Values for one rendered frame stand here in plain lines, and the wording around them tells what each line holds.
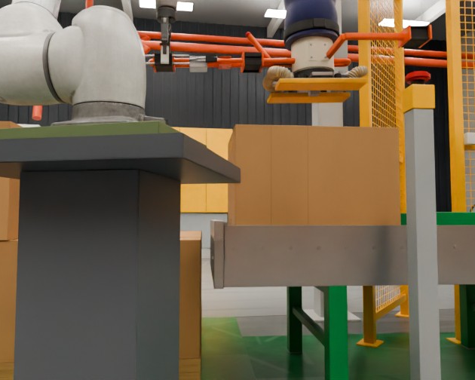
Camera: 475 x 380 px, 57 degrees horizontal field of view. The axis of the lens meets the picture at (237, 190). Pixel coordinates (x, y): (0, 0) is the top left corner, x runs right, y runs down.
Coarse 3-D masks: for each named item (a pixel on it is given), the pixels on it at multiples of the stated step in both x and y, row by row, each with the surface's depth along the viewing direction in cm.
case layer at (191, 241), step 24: (192, 240) 150; (0, 264) 144; (192, 264) 149; (0, 288) 144; (192, 288) 149; (0, 312) 143; (192, 312) 148; (0, 336) 143; (192, 336) 148; (0, 360) 142
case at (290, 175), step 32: (256, 128) 154; (288, 128) 155; (320, 128) 156; (352, 128) 157; (384, 128) 158; (256, 160) 154; (288, 160) 155; (320, 160) 156; (352, 160) 157; (384, 160) 158; (256, 192) 153; (288, 192) 154; (320, 192) 155; (352, 192) 156; (384, 192) 157; (256, 224) 152; (288, 224) 153; (320, 224) 154; (352, 224) 155; (384, 224) 156
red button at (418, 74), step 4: (412, 72) 126; (416, 72) 125; (420, 72) 124; (424, 72) 124; (408, 76) 126; (412, 76) 125; (416, 76) 125; (420, 76) 125; (424, 76) 125; (428, 76) 125; (408, 80) 127; (412, 80) 127; (416, 80) 126; (420, 80) 126; (424, 80) 127
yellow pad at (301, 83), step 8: (280, 80) 161; (288, 80) 162; (296, 80) 162; (304, 80) 162; (312, 80) 163; (320, 80) 163; (328, 80) 163; (336, 80) 163; (344, 80) 164; (352, 80) 164; (360, 80) 164; (280, 88) 168; (288, 88) 168; (296, 88) 169; (304, 88) 169; (312, 88) 170; (320, 88) 170; (328, 88) 170; (336, 88) 171; (344, 88) 171; (352, 88) 171
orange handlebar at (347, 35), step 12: (348, 36) 152; (360, 36) 152; (372, 36) 152; (384, 36) 153; (396, 36) 153; (336, 48) 161; (180, 60) 170; (228, 60) 172; (240, 60) 172; (264, 60) 173; (276, 60) 174; (288, 60) 174; (336, 60) 176; (348, 60) 177
